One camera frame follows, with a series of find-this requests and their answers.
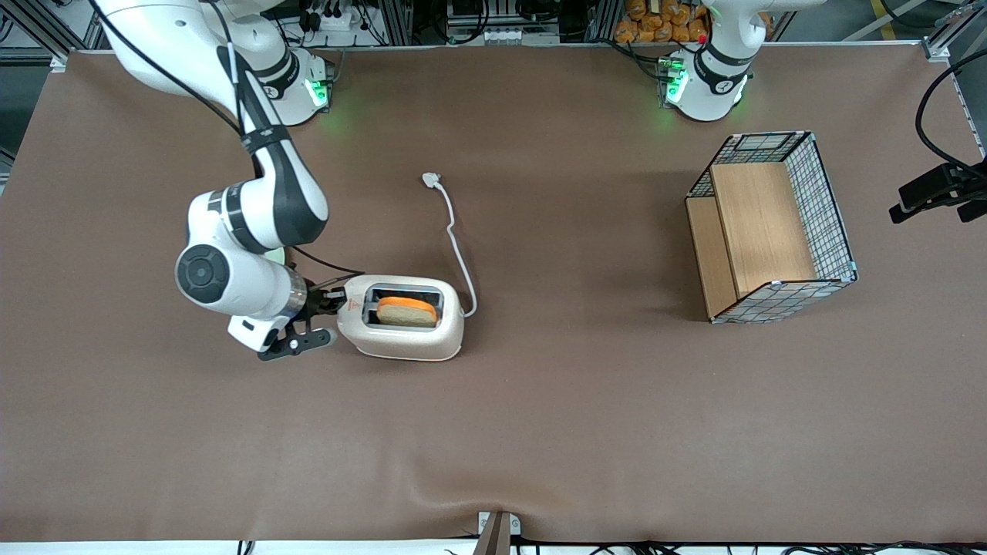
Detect white two-slot toaster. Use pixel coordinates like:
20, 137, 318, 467
336, 274, 466, 362

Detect orange-crust bread slice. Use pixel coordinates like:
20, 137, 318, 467
376, 297, 439, 328

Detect light wooden shelf insert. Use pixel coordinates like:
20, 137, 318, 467
686, 162, 818, 318

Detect brown table cloth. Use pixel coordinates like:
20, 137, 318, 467
0, 42, 987, 544

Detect white power strip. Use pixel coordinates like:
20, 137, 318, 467
305, 0, 371, 32

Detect orange bread rolls bag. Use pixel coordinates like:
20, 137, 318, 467
615, 0, 710, 45

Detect black looped cable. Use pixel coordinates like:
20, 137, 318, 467
915, 48, 987, 180

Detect wire basket with checked cloth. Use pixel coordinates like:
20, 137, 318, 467
685, 130, 859, 325

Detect aluminium frame rail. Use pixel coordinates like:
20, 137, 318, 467
0, 0, 105, 74
921, 0, 987, 62

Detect white power cord with plug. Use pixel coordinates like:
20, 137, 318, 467
422, 172, 478, 318

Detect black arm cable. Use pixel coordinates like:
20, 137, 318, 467
91, 0, 290, 155

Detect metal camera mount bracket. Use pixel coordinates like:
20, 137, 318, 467
477, 510, 522, 555

